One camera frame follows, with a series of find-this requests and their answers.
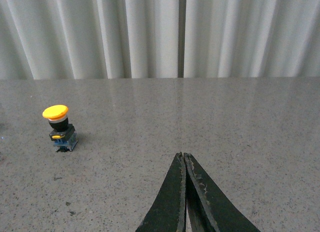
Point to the white pleated curtain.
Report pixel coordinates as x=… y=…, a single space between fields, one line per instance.
x=95 y=39

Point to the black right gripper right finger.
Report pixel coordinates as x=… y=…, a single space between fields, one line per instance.
x=208 y=207

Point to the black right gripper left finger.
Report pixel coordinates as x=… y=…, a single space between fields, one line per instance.
x=168 y=211

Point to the yellow mushroom push button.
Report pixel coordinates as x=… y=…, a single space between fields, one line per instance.
x=63 y=135

